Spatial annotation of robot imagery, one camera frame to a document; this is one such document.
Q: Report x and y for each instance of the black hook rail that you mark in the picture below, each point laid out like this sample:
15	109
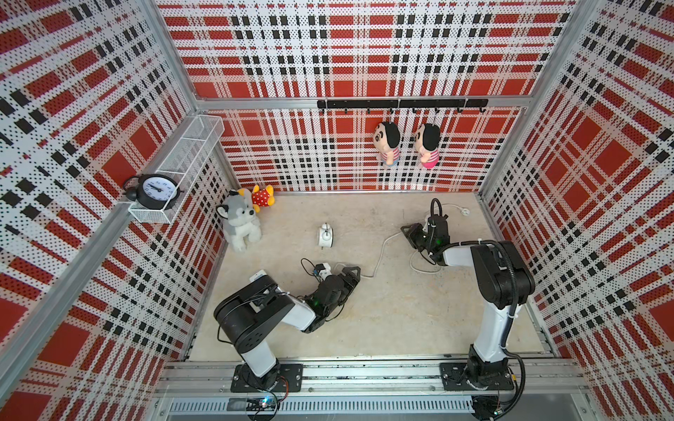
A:
395	104

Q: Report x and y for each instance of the black round clock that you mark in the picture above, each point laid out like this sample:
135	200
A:
153	192

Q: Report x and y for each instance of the small white alarm clock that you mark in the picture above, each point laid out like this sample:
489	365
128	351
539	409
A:
326	238

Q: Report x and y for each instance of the plush doll blue shorts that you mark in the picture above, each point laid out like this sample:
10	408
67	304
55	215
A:
386	139

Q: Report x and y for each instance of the red yellow plush toy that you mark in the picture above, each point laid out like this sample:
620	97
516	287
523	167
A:
259	198

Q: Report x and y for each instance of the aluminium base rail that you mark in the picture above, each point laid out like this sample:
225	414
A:
430	387

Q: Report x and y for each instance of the plush doll pink shorts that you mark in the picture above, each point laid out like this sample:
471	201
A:
427	141

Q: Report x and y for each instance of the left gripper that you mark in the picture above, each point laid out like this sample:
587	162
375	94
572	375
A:
349	286

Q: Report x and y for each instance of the grey husky plush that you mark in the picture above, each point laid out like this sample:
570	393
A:
240	222

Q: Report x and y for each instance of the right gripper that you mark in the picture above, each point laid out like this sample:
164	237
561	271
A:
412	232

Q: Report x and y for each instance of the white power strip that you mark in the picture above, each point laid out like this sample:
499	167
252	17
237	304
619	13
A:
261	273

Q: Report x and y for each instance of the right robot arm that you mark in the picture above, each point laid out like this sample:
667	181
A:
504	283

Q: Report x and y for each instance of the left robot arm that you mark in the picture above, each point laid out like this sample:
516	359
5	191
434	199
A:
251	314

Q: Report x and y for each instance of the white wire basket shelf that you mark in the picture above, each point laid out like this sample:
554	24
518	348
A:
184	162

